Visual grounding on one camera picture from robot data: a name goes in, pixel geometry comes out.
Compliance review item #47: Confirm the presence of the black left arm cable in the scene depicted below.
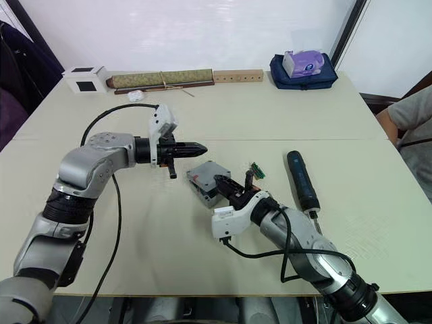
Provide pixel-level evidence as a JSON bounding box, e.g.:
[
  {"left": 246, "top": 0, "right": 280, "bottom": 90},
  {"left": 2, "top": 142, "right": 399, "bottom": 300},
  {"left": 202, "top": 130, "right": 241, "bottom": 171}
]
[{"left": 76, "top": 103, "right": 161, "bottom": 324}]

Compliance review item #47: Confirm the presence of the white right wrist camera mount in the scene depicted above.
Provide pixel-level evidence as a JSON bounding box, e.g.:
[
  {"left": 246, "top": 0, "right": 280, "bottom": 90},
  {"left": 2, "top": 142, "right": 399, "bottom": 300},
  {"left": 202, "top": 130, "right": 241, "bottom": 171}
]
[{"left": 211, "top": 190, "right": 271, "bottom": 243}]

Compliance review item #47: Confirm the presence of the purple tissue pack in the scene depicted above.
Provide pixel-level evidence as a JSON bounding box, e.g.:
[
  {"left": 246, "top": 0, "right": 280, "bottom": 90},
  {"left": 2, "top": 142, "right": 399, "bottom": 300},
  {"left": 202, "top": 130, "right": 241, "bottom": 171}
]
[{"left": 281, "top": 50, "right": 326, "bottom": 80}]

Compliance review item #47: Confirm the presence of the dark blue electric screwdriver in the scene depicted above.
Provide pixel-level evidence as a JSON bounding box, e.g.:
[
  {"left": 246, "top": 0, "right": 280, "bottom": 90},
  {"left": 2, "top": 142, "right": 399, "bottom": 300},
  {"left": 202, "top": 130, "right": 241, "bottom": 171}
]
[{"left": 286, "top": 150, "right": 323, "bottom": 237}]

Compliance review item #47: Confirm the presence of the grey rounded shape under table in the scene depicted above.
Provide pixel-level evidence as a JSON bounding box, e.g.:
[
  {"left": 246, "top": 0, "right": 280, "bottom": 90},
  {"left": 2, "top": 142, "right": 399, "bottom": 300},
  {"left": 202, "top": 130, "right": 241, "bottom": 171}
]
[
  {"left": 146, "top": 298, "right": 190, "bottom": 324},
  {"left": 236, "top": 297, "right": 285, "bottom": 324}
]

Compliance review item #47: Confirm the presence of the person in grey shirt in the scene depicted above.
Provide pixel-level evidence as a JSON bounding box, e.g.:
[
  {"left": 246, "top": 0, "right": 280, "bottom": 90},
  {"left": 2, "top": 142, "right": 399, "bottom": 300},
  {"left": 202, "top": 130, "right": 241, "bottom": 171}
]
[{"left": 387, "top": 85, "right": 432, "bottom": 203}]

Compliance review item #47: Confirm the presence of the tan twine tie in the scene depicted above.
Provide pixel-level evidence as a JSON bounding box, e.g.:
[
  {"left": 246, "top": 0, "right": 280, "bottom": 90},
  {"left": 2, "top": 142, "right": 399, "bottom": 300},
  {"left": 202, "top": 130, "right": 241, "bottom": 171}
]
[{"left": 159, "top": 70, "right": 196, "bottom": 99}]

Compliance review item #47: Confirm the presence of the navy blue zip pouch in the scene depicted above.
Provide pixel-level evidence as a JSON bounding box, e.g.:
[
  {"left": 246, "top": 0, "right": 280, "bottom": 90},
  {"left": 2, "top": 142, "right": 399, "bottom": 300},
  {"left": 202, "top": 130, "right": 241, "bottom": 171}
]
[{"left": 269, "top": 53, "right": 340, "bottom": 91}]

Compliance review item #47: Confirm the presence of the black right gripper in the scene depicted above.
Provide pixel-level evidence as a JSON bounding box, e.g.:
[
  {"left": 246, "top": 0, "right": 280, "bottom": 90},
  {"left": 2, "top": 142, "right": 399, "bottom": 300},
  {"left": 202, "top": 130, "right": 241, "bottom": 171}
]
[{"left": 215, "top": 170, "right": 263, "bottom": 210}]

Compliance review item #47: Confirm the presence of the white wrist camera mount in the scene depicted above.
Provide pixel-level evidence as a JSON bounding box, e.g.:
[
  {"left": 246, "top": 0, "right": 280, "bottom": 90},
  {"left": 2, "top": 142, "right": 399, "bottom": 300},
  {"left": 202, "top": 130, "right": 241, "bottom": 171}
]
[
  {"left": 147, "top": 103, "right": 180, "bottom": 169},
  {"left": 211, "top": 190, "right": 271, "bottom": 243}
]

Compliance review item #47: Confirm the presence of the white cube with black squares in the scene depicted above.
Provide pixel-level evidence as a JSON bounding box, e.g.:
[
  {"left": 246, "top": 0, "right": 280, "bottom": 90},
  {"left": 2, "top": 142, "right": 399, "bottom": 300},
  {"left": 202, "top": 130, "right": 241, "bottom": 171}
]
[{"left": 61, "top": 65, "right": 109, "bottom": 95}]

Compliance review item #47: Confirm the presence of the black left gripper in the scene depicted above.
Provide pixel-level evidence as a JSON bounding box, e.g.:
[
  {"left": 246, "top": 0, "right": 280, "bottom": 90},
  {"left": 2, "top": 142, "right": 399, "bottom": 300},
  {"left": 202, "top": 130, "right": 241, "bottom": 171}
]
[{"left": 157, "top": 134, "right": 209, "bottom": 180}]

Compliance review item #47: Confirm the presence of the dark wooden rod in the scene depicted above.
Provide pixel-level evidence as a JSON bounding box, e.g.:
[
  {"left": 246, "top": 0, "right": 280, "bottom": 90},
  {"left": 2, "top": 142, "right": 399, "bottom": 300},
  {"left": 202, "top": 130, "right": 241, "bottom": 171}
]
[{"left": 113, "top": 80, "right": 216, "bottom": 96}]

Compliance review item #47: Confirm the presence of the grey electronics box base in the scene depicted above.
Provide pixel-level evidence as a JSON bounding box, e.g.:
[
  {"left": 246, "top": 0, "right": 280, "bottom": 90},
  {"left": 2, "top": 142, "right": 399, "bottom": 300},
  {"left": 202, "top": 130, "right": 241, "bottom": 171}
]
[{"left": 188, "top": 180, "right": 222, "bottom": 209}]

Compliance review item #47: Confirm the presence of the small green circuit board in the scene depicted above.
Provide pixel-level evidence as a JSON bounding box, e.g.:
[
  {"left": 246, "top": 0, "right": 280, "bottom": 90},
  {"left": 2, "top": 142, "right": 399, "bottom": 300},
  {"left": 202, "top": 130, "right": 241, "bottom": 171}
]
[{"left": 250, "top": 162, "right": 267, "bottom": 179}]

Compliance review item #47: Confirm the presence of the dark hanging jacket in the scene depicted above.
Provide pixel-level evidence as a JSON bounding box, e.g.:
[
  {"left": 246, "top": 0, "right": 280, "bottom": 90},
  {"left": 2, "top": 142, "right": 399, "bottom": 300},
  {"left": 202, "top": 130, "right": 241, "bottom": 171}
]
[{"left": 0, "top": 20, "right": 65, "bottom": 112}]

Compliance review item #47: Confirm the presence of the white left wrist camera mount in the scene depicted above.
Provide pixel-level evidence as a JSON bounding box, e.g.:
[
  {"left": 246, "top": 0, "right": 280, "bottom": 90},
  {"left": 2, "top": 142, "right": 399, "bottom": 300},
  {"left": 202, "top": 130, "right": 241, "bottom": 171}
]
[{"left": 147, "top": 103, "right": 180, "bottom": 169}]

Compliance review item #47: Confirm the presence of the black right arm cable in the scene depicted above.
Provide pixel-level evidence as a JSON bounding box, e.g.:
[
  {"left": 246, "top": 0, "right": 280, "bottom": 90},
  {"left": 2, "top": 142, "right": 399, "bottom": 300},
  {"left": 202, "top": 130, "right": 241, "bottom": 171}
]
[{"left": 221, "top": 198, "right": 357, "bottom": 284}]

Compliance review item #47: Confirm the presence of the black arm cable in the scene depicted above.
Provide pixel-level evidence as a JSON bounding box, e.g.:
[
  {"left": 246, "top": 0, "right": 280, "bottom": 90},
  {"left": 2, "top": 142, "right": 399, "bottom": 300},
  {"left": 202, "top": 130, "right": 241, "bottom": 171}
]
[
  {"left": 221, "top": 198, "right": 357, "bottom": 284},
  {"left": 76, "top": 103, "right": 161, "bottom": 324}
]

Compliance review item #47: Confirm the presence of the grey box lid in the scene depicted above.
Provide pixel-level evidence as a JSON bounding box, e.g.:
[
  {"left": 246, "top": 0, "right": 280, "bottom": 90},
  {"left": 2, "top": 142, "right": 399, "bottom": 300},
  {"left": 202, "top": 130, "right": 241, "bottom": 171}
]
[{"left": 186, "top": 161, "right": 232, "bottom": 192}]

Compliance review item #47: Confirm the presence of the purple fabric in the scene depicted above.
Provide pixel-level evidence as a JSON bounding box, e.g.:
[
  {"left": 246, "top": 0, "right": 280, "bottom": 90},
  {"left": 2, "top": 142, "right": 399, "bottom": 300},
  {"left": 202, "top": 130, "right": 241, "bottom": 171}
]
[{"left": 0, "top": 86, "right": 30, "bottom": 152}]

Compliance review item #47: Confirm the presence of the rolled bamboo mat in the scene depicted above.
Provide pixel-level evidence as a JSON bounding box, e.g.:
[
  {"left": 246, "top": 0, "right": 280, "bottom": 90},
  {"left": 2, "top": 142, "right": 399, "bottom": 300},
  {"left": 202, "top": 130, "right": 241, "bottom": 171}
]
[{"left": 105, "top": 68, "right": 215, "bottom": 90}]

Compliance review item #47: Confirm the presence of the wooden block with holes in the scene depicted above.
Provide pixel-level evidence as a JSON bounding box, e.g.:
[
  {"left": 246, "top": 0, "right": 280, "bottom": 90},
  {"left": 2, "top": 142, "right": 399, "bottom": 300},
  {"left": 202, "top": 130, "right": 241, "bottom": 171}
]
[{"left": 213, "top": 69, "right": 265, "bottom": 84}]

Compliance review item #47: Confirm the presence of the dark brown wooden chair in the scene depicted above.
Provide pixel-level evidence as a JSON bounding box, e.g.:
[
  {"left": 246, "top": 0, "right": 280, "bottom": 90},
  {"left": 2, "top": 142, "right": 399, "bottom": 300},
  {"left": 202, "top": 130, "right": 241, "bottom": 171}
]
[{"left": 358, "top": 92, "right": 403, "bottom": 117}]

